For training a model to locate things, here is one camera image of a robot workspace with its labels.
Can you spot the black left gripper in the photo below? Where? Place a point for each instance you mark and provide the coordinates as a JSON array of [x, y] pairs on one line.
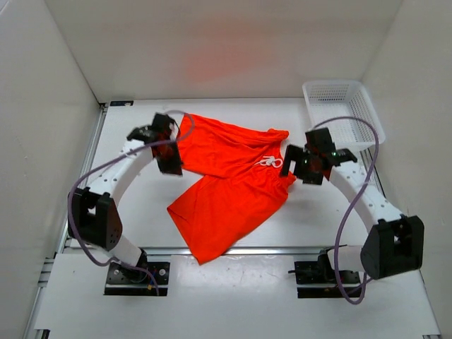
[[174, 167]]

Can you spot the white plastic mesh basket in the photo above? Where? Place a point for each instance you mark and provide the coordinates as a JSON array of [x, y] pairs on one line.
[[327, 99]]

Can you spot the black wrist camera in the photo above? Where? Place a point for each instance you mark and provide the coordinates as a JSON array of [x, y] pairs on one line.
[[320, 144], [161, 129]]

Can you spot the aluminium right frame rail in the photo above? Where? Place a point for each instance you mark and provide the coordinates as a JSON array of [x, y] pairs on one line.
[[365, 159]]

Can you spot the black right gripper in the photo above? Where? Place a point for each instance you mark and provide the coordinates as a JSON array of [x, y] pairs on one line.
[[295, 154]]

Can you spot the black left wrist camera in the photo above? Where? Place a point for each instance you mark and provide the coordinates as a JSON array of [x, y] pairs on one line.
[[161, 129]]

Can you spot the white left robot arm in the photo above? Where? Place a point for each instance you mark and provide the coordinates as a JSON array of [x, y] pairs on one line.
[[93, 215]]

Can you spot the aluminium left frame rail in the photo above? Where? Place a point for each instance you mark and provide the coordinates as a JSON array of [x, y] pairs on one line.
[[30, 331]]

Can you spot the white shorts drawstring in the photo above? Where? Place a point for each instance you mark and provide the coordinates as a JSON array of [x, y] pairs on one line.
[[270, 161]]

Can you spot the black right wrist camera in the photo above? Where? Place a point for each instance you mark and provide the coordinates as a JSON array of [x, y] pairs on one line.
[[320, 144]]

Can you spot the aluminium table edge rail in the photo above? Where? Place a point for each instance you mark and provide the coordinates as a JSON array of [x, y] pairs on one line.
[[241, 250]]

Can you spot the orange mesh shorts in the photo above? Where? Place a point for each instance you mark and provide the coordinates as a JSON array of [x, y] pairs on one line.
[[233, 196]]

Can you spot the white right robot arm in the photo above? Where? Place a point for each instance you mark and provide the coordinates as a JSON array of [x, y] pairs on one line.
[[394, 243]]

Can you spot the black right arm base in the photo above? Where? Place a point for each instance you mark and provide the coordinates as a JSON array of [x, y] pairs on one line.
[[316, 279]]

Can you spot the aluminium frame rail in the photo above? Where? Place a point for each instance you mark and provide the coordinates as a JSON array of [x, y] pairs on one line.
[[30, 331], [365, 159]]

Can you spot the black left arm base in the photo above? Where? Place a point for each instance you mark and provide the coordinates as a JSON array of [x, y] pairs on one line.
[[151, 281]]

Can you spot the black corner label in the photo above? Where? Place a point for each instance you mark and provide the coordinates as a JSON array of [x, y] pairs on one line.
[[121, 103]]

